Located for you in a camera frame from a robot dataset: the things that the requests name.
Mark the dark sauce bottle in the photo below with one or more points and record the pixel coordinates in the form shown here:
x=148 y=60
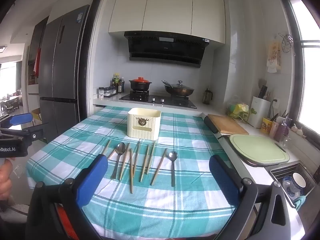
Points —
x=120 y=86

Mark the window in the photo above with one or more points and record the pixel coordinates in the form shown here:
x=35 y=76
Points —
x=310 y=80

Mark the cardboard box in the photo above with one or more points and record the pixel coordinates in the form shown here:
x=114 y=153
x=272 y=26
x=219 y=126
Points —
x=36 y=114

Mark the white wall cabinet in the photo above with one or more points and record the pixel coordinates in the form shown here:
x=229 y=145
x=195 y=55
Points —
x=170 y=7

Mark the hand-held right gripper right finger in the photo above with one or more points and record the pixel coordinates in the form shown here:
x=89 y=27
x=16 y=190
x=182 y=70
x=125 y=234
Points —
x=223 y=180

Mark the oil bottle yellow cap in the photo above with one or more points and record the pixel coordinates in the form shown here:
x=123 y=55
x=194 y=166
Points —
x=115 y=82

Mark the grey refrigerator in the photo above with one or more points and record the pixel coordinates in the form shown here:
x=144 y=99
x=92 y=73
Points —
x=62 y=80

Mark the white knife holder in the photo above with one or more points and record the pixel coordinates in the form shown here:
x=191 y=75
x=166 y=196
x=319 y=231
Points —
x=260 y=112

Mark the brown wall cabinet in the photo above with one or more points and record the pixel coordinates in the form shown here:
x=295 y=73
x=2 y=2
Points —
x=33 y=55

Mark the wooden cutting board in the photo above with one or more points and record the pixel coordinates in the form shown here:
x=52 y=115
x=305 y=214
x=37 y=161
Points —
x=228 y=123

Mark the person's left hand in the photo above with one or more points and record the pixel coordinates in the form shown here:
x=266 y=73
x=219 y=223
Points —
x=5 y=180

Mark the red hanging cloth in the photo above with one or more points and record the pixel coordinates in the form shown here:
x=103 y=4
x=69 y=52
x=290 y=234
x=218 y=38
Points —
x=37 y=62

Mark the yellow printed cup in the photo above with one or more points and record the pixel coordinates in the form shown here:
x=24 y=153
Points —
x=266 y=125

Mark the black gas hob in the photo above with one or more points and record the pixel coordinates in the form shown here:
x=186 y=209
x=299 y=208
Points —
x=160 y=101

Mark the wok with glass lid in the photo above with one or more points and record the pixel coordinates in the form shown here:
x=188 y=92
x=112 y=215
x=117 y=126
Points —
x=178 y=90

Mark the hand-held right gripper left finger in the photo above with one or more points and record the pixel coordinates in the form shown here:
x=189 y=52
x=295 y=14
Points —
x=92 y=180

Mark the wooden chopstick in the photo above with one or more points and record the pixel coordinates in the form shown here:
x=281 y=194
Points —
x=131 y=175
x=125 y=161
x=158 y=167
x=112 y=153
x=107 y=146
x=150 y=158
x=145 y=163
x=136 y=158

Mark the yellow green plastic bags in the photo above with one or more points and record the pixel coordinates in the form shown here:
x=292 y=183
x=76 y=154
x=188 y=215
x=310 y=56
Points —
x=237 y=109

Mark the teal checked tablecloth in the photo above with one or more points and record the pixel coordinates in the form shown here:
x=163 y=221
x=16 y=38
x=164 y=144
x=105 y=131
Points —
x=162 y=205

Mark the black oblong pad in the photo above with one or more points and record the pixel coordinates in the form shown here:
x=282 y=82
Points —
x=211 y=126

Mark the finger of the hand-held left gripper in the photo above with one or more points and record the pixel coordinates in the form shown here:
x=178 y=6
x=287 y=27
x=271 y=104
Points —
x=35 y=133
x=21 y=118

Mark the silver metal spoon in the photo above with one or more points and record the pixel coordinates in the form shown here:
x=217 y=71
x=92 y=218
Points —
x=173 y=155
x=120 y=148

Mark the cream utensil holder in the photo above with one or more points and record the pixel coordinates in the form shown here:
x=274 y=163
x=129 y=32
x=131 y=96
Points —
x=143 y=127

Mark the clear drinking glass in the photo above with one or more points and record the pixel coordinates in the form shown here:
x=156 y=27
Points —
x=285 y=141

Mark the wall socket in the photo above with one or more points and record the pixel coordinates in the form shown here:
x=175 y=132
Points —
x=275 y=102

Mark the dark glass pitcher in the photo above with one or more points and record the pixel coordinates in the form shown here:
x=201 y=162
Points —
x=207 y=97

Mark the purple soap bottle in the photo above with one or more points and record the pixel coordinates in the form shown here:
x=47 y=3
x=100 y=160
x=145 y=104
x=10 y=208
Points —
x=282 y=131

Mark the blue white patterned bowl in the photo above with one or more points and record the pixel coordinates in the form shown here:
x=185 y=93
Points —
x=287 y=186

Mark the printed hanging wall cloth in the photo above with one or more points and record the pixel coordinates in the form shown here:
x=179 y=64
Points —
x=273 y=56

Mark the ceiling light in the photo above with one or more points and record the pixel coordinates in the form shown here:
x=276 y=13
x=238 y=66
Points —
x=3 y=49

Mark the garlic bulbs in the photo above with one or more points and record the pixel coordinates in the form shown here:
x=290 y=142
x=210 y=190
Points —
x=297 y=130

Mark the light green cutting board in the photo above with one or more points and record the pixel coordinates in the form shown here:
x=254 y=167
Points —
x=257 y=148

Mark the teal dishcloth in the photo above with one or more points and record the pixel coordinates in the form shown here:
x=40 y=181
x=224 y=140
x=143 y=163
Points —
x=300 y=202

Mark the black clay pot red lid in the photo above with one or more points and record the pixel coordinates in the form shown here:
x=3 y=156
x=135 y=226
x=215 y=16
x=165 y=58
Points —
x=140 y=83

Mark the dining furniture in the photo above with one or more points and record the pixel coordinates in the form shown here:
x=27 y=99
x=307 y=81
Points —
x=10 y=103

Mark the steel sink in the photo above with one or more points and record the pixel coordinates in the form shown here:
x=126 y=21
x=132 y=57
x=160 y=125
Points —
x=277 y=172

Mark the black range hood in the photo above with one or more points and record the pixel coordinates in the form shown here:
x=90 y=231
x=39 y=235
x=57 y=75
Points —
x=165 y=51

